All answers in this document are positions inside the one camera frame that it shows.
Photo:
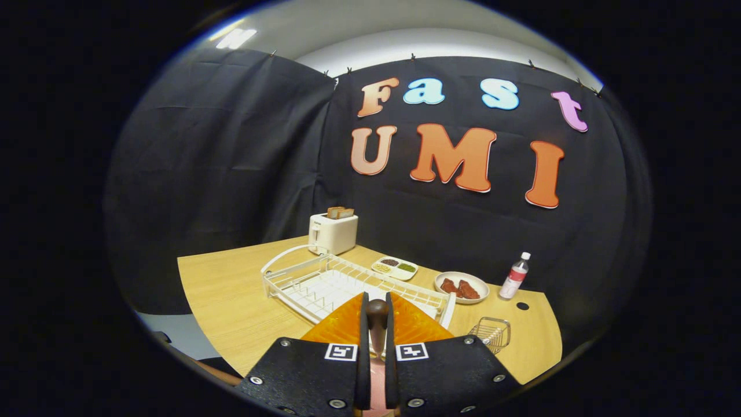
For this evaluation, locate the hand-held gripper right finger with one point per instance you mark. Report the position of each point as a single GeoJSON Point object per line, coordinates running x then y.
{"type": "Point", "coordinates": [451, 370]}

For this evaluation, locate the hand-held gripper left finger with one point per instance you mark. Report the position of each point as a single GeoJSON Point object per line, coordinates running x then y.
{"type": "Point", "coordinates": [307, 370]}

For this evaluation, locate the pink plate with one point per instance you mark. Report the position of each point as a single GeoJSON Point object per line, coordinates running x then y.
{"type": "Point", "coordinates": [377, 382]}

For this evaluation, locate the white plate with meat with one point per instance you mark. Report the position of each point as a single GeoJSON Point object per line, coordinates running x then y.
{"type": "Point", "coordinates": [483, 289]}

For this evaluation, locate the white divided dish with beans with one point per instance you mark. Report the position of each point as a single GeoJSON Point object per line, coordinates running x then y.
{"type": "Point", "coordinates": [395, 268]}

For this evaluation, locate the red meat piece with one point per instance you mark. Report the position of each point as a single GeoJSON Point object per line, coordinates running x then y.
{"type": "Point", "coordinates": [449, 285]}
{"type": "Point", "coordinates": [469, 290]}

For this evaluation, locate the clear bottle with red label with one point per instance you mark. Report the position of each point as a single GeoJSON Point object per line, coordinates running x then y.
{"type": "Point", "coordinates": [514, 278]}

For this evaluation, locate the white toaster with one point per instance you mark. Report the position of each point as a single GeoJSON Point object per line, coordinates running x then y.
{"type": "Point", "coordinates": [333, 234]}

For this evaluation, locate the toasted bread slice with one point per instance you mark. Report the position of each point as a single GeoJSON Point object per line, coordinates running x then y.
{"type": "Point", "coordinates": [347, 213]}
{"type": "Point", "coordinates": [333, 212]}

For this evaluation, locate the black backdrop cloth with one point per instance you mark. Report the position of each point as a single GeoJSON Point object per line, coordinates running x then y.
{"type": "Point", "coordinates": [231, 174]}

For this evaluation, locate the ceiling light panel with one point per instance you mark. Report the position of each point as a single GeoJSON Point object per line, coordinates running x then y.
{"type": "Point", "coordinates": [236, 39]}

